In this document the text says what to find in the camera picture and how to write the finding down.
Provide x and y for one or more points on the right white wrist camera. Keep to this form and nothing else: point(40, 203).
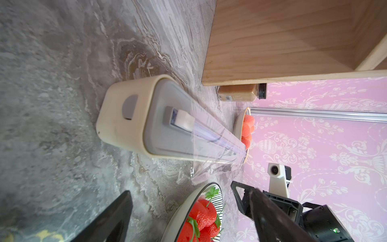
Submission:
point(280, 178)

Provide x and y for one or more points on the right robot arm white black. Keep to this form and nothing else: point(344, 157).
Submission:
point(321, 223)

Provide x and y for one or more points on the striped plate of strawberries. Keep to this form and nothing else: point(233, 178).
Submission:
point(208, 191)

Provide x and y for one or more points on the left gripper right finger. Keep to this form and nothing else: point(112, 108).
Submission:
point(272, 224)

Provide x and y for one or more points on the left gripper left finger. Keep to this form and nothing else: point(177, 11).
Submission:
point(112, 224)

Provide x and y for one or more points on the beige plastic wrap dispenser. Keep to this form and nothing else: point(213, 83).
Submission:
point(155, 117)

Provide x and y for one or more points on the red strawberries pile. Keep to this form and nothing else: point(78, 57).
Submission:
point(203, 223)

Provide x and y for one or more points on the patterned plate with peaches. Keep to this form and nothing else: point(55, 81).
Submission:
point(237, 130)

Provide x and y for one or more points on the peach fruit pile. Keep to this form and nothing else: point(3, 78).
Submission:
point(247, 129)

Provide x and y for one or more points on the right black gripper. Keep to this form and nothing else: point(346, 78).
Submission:
point(290, 207)

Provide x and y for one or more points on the small brown spice jar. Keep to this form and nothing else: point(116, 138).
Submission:
point(242, 93)

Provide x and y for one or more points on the wooden two-tier shelf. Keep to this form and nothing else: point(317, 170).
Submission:
point(283, 41)

